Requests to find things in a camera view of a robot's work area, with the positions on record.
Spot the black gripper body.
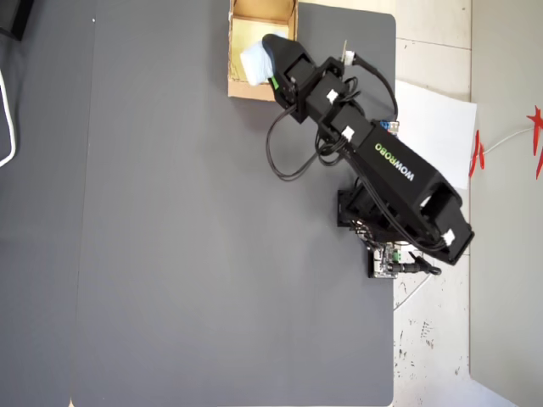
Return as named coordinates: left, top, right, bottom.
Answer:
left=281, top=51, right=328, bottom=125

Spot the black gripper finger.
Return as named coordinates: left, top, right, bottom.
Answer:
left=269, top=72, right=298, bottom=109
left=260, top=33, right=318, bottom=80

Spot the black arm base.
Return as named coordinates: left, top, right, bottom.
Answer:
left=336, top=177, right=409, bottom=252

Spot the open cardboard box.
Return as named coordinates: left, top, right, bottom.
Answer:
left=227, top=0, right=299, bottom=103

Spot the blue circuit board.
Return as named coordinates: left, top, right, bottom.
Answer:
left=378, top=119, right=402, bottom=139

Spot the white paper sheet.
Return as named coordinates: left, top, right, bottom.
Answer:
left=394, top=80, right=479, bottom=192

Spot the green terminal motor driver board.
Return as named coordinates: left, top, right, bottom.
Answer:
left=367, top=242, right=406, bottom=280

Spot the large grey mat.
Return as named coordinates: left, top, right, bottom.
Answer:
left=69, top=0, right=397, bottom=407

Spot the black power plug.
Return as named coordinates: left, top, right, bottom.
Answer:
left=397, top=253, right=443, bottom=277

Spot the black device corner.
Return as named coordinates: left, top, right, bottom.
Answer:
left=0, top=0, right=36, bottom=42

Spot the dark grey mat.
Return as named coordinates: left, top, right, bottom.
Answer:
left=0, top=0, right=97, bottom=407

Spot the small wrist camera board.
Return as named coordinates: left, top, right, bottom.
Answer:
left=339, top=39, right=357, bottom=67

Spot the black servo cable loop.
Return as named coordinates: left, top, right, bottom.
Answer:
left=266, top=105, right=324, bottom=183

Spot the black camera USB cable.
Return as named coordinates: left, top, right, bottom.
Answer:
left=350, top=52, right=400, bottom=129

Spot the thin white cable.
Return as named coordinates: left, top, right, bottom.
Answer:
left=482, top=126, right=537, bottom=156

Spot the white power cable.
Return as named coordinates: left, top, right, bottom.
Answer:
left=392, top=245, right=438, bottom=313

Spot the thick white cable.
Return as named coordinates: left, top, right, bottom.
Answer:
left=0, top=69, right=19, bottom=168

